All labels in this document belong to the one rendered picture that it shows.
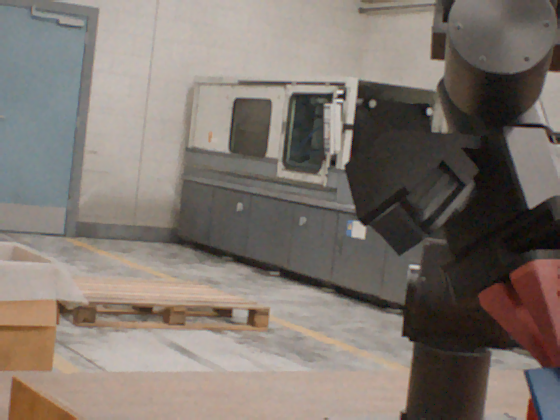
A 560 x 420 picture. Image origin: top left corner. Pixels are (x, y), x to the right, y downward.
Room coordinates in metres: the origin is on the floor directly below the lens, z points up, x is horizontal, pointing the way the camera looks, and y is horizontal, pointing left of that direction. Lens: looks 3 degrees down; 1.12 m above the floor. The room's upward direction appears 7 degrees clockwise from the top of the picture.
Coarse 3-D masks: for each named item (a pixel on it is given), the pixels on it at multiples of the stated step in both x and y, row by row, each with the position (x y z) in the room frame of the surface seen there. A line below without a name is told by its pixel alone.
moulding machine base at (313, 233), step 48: (192, 192) 11.83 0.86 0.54; (240, 192) 10.92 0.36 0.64; (288, 192) 10.16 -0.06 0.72; (336, 192) 9.48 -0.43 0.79; (192, 240) 11.79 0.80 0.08; (240, 240) 10.83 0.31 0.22; (288, 240) 10.07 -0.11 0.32; (336, 240) 9.40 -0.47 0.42; (384, 240) 8.81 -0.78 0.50; (336, 288) 9.52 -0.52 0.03; (384, 288) 8.75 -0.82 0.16
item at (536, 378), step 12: (528, 372) 0.64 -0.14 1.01; (540, 372) 0.64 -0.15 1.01; (552, 372) 0.64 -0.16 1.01; (528, 384) 0.64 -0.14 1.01; (540, 384) 0.64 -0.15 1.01; (552, 384) 0.64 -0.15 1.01; (540, 396) 0.63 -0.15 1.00; (552, 396) 0.64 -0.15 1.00; (540, 408) 0.63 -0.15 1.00; (552, 408) 0.63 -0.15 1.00
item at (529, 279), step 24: (480, 264) 0.68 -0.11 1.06; (504, 264) 0.66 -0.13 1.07; (528, 264) 0.65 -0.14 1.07; (552, 264) 0.65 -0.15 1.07; (456, 288) 0.69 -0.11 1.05; (480, 288) 0.68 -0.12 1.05; (528, 288) 0.65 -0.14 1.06; (552, 288) 0.65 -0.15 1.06; (528, 312) 0.65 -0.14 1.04; (552, 312) 0.65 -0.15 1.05; (552, 336) 0.65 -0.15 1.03
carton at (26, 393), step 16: (16, 384) 0.68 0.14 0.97; (32, 384) 0.67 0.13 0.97; (16, 400) 0.68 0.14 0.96; (32, 400) 0.66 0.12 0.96; (48, 400) 0.64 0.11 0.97; (16, 416) 0.68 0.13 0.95; (32, 416) 0.66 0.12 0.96; (48, 416) 0.64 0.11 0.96; (64, 416) 0.62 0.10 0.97; (80, 416) 0.61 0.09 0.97
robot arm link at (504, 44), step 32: (480, 0) 0.64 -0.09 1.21; (512, 0) 0.64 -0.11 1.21; (544, 0) 0.64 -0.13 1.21; (448, 32) 0.64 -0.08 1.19; (480, 32) 0.64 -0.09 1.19; (512, 32) 0.63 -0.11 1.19; (544, 32) 0.63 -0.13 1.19; (448, 64) 0.66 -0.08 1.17; (480, 64) 0.63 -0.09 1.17; (512, 64) 0.63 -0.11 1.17; (544, 64) 0.64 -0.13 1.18; (480, 96) 0.65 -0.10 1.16; (512, 96) 0.65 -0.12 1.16
